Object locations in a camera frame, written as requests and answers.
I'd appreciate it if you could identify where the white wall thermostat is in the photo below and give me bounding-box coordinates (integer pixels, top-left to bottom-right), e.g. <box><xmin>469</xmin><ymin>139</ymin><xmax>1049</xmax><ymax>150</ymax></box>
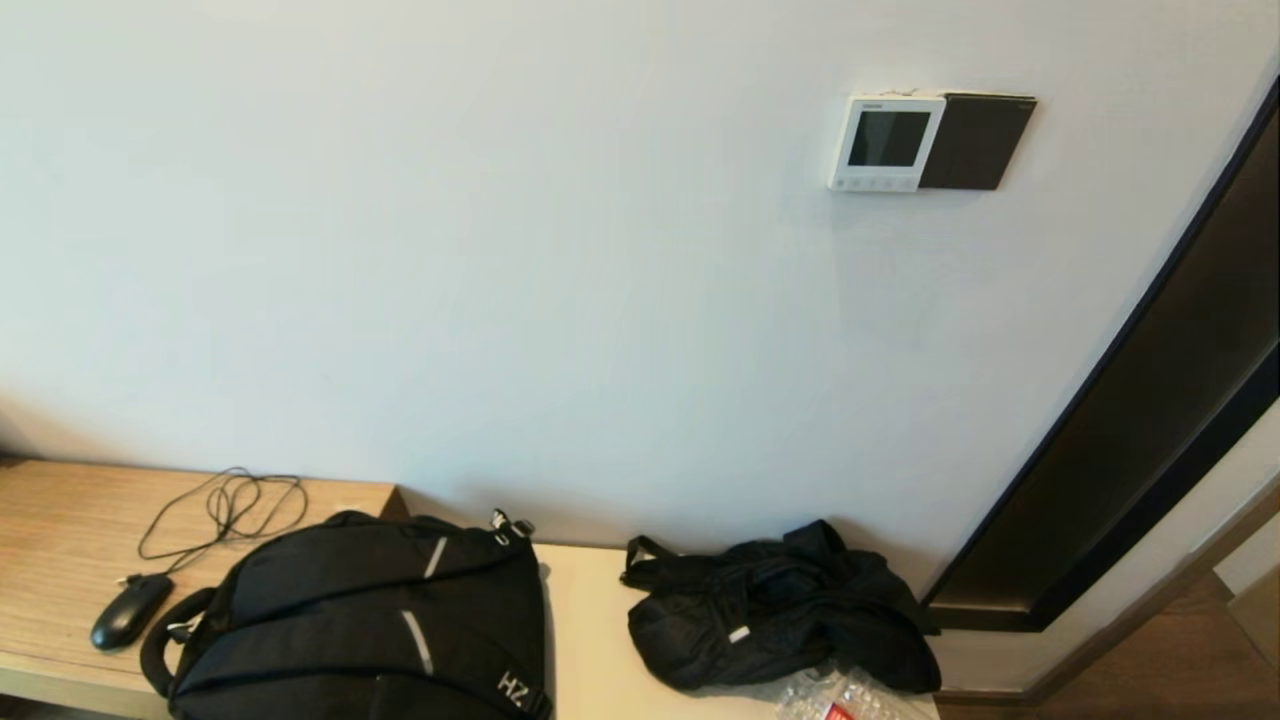
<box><xmin>827</xmin><ymin>94</ymin><xmax>947</xmax><ymax>193</ymax></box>

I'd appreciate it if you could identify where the cream bench cabinet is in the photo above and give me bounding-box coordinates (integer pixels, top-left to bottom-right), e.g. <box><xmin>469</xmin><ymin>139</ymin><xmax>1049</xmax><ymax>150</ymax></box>
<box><xmin>530</xmin><ymin>545</ymin><xmax>941</xmax><ymax>720</ymax></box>

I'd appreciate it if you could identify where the black crumpled fabric bag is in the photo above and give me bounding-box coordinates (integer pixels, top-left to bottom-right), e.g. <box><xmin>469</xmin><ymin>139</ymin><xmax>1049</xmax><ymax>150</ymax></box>
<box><xmin>620</xmin><ymin>518</ymin><xmax>943</xmax><ymax>695</ymax></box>

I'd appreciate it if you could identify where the black backpack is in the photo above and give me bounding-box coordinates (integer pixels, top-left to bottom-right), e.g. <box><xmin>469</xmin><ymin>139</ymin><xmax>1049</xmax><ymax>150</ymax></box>
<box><xmin>140</xmin><ymin>510</ymin><xmax>553</xmax><ymax>720</ymax></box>

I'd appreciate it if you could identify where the clear plastic bottle red label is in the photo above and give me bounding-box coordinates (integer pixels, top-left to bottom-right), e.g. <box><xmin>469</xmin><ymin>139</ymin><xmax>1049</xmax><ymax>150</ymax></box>
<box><xmin>775</xmin><ymin>665</ymin><xmax>931</xmax><ymax>720</ymax></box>

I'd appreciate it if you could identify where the black computer mouse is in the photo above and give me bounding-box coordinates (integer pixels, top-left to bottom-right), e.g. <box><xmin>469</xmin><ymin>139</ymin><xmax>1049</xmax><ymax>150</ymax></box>
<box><xmin>90</xmin><ymin>573</ymin><xmax>176</xmax><ymax>652</ymax></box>

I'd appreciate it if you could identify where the wooden desk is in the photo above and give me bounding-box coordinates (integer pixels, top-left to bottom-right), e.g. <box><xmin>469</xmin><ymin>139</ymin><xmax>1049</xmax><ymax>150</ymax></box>
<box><xmin>0</xmin><ymin>458</ymin><xmax>409</xmax><ymax>720</ymax></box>

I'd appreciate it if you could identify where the dark wall switch plate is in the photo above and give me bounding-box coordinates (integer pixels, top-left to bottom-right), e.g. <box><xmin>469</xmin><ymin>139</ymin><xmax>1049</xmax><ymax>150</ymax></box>
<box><xmin>918</xmin><ymin>93</ymin><xmax>1038</xmax><ymax>191</ymax></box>

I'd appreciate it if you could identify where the black mouse cable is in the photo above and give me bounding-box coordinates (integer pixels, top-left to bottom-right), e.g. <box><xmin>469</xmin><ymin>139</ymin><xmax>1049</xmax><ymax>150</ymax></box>
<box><xmin>118</xmin><ymin>467</ymin><xmax>309</xmax><ymax>586</ymax></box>

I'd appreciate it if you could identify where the dark door frame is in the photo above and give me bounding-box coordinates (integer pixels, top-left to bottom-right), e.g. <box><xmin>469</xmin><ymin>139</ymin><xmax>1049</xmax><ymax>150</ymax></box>
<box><xmin>920</xmin><ymin>75</ymin><xmax>1280</xmax><ymax>633</ymax></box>

